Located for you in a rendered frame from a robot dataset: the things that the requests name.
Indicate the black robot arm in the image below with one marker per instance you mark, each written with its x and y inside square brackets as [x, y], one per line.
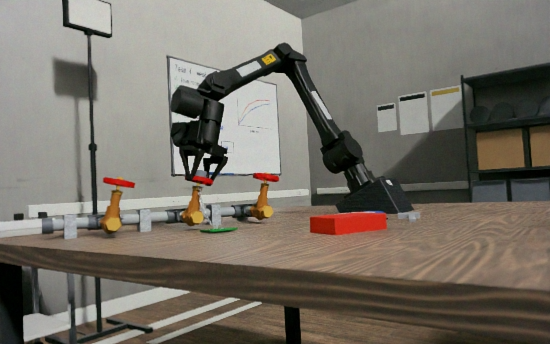
[340, 151]

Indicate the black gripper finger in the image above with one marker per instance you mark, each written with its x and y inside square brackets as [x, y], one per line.
[184, 153]
[208, 161]

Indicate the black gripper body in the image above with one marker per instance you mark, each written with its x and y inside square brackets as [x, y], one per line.
[207, 140]

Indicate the green tag on white chain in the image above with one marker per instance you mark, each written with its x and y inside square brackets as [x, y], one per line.
[211, 230]

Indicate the red rectangular block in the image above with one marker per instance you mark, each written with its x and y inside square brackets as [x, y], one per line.
[348, 223]

